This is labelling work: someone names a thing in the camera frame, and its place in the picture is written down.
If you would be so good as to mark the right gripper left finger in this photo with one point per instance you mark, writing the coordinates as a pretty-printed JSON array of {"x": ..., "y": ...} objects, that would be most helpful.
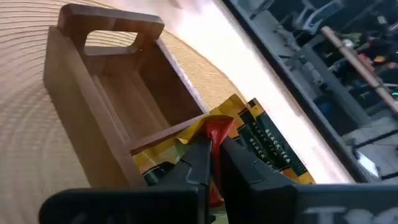
[{"x": 199, "y": 168}]

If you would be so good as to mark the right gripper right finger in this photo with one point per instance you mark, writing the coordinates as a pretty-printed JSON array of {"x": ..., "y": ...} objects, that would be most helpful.
[{"x": 242, "y": 174}]

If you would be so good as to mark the black tea packets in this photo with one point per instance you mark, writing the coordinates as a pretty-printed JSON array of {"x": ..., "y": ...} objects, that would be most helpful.
[{"x": 280, "y": 146}]

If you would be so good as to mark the brown wooden tea box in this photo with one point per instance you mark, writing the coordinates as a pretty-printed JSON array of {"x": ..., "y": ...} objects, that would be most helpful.
[{"x": 93, "y": 124}]

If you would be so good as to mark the light wooden bar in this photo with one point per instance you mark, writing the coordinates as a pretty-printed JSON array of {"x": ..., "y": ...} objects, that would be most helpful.
[{"x": 357, "y": 65}]

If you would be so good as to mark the round woven beige placemat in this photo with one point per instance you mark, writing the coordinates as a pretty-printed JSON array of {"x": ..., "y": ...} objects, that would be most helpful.
[{"x": 25, "y": 124}]

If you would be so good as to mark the black aluminium table frame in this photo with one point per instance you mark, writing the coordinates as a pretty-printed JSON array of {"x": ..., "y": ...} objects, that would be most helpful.
[{"x": 297, "y": 90}]

